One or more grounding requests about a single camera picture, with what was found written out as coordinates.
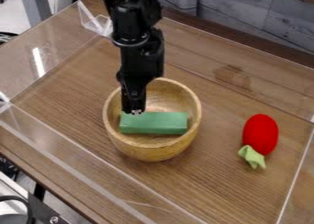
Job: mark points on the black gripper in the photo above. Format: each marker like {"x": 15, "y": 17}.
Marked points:
{"x": 142, "y": 53}

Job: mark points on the green rectangular block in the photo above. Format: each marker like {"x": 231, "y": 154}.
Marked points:
{"x": 164, "y": 123}

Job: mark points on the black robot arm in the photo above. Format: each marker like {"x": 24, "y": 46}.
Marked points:
{"x": 134, "y": 16}

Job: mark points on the brown wooden bowl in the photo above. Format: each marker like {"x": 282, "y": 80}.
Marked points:
{"x": 158, "y": 134}

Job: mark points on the red plush tomato toy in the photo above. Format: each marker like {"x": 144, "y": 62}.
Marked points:
{"x": 259, "y": 140}

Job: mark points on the grey table leg post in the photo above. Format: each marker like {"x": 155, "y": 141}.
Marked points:
{"x": 38, "y": 11}

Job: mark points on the black metal bracket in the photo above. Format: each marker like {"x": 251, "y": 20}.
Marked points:
{"x": 43, "y": 214}

